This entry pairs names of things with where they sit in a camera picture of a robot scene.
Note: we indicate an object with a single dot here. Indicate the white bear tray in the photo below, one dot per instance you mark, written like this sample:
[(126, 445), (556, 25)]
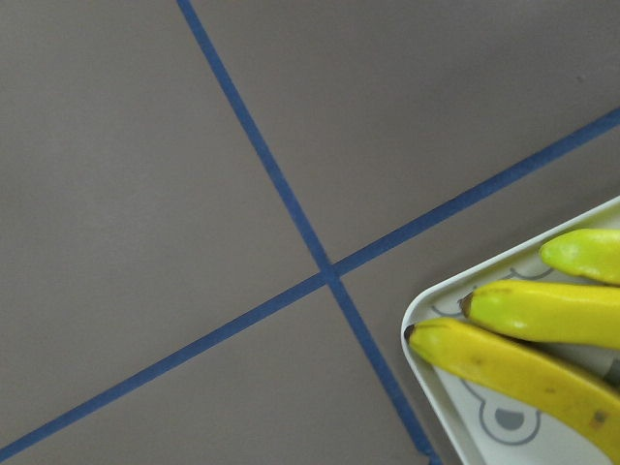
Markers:
[(484, 426)]

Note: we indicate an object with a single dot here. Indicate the yellow banana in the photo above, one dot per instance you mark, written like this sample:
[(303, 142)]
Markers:
[(586, 253), (547, 312), (570, 394)]

